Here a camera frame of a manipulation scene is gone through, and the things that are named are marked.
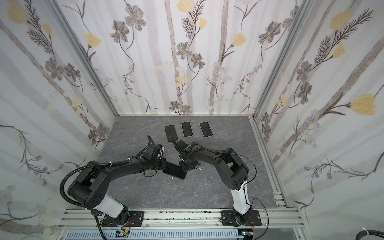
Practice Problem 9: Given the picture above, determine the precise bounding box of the aluminium front rail frame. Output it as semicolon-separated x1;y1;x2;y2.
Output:
56;208;310;240

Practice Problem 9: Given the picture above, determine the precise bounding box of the black phone case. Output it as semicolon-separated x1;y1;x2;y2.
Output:
165;125;178;143

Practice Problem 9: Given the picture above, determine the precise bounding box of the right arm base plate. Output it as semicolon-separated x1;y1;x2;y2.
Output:
220;210;262;227

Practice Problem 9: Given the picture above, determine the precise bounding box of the small green circuit board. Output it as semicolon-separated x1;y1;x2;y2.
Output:
116;231;130;238

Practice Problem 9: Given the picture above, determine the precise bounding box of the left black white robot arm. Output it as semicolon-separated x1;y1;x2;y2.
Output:
60;144;167;227

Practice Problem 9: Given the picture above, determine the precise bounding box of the white slotted cable duct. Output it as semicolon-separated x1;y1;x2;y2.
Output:
64;229;244;240

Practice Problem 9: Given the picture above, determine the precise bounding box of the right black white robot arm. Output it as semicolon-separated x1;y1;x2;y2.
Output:
170;138;253;226

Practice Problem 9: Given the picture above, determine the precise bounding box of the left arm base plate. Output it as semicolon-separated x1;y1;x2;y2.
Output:
101;210;144;228

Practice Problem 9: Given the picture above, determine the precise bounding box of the black phone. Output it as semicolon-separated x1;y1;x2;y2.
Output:
199;122;213;138
163;163;187;180
181;122;193;138

